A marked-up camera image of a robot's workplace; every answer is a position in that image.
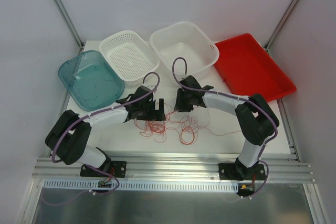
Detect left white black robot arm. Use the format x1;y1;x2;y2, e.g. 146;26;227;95
45;86;166;177

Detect left aluminium frame post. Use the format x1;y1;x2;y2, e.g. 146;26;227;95
53;0;84;49

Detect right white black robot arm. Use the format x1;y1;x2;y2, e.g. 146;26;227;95
174;76;279;181

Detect white plastic tub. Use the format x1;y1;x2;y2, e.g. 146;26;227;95
149;22;219;86

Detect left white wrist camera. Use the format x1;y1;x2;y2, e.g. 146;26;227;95
147;85;155;90

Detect white perforated plastic basket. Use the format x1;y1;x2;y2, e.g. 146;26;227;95
99;30;160;86

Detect aluminium mounting rail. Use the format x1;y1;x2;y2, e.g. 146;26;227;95
33;151;317;184

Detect purple cable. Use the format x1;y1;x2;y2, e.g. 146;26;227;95
172;57;279;162
51;71;161;164

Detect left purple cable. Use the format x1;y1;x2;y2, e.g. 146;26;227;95
51;71;161;164

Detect teal transparent plastic tub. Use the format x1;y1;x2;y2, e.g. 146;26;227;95
58;50;125;111

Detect right aluminium frame post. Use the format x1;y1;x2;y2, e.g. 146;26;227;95
264;0;300;52

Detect red plastic tray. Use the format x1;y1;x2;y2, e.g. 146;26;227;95
214;34;297;102

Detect white slotted cable duct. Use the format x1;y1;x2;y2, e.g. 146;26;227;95
43;178;238;193

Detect orange thin wires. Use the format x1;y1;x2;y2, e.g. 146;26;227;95
133;105;244;146

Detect aluminium frame post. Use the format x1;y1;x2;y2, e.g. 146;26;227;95
264;0;300;52
53;0;84;49

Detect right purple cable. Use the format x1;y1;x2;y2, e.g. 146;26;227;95
172;57;279;162

